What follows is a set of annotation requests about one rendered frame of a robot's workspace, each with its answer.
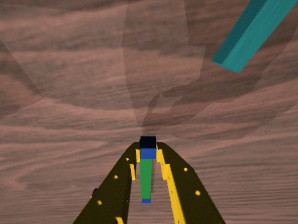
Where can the turquoise rod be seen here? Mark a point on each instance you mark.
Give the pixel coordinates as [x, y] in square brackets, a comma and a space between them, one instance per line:
[254, 26]

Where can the green rod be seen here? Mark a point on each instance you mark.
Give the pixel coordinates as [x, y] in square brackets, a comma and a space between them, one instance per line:
[145, 166]

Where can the small blue cube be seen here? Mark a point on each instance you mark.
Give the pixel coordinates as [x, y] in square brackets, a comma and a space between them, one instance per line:
[148, 147]
[146, 201]

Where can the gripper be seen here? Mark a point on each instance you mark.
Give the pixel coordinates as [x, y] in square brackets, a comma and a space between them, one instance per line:
[191, 203]

